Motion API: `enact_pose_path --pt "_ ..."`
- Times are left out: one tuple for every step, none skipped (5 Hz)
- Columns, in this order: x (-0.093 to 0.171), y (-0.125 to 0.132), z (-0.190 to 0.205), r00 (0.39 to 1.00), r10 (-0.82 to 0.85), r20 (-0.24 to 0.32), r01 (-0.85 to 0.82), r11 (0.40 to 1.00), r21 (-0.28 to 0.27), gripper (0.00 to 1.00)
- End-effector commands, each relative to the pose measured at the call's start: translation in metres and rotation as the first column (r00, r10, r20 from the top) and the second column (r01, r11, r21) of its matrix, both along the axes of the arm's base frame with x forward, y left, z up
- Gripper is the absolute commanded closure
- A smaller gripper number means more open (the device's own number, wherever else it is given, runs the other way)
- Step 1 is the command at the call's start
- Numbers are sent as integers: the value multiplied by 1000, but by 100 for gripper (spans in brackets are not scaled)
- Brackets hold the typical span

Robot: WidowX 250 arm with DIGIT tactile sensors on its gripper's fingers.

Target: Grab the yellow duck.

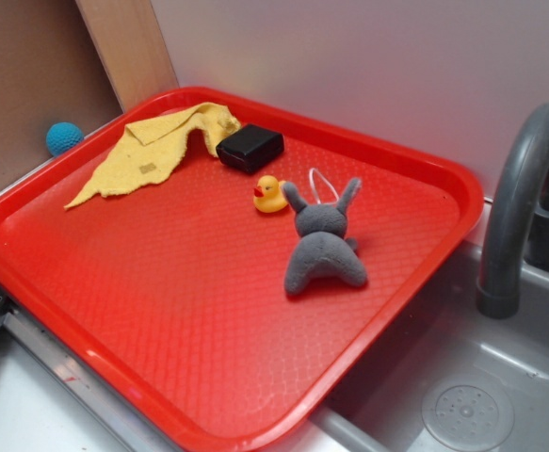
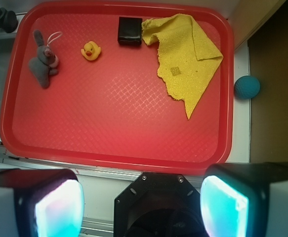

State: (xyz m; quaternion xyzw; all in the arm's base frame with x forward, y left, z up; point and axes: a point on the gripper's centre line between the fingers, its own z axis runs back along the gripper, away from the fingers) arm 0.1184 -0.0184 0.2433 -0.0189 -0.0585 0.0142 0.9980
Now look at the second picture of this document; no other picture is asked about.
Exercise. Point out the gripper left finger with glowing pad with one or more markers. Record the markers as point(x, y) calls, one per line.
point(40, 203)

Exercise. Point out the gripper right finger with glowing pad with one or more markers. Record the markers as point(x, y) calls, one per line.
point(245, 200)

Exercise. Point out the yellow rubber duck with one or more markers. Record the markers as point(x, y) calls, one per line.
point(91, 51)

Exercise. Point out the teal ball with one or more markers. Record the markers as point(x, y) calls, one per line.
point(246, 87)

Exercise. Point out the grey plush bunny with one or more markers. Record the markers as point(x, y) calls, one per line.
point(46, 61)

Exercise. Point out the yellow cloth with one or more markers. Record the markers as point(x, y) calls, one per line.
point(188, 58)

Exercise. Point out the red plastic tray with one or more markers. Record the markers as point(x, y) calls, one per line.
point(113, 111)

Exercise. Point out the black square box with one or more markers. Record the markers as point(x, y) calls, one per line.
point(130, 31)

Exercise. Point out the black octagonal mount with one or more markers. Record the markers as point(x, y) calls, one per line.
point(158, 205)

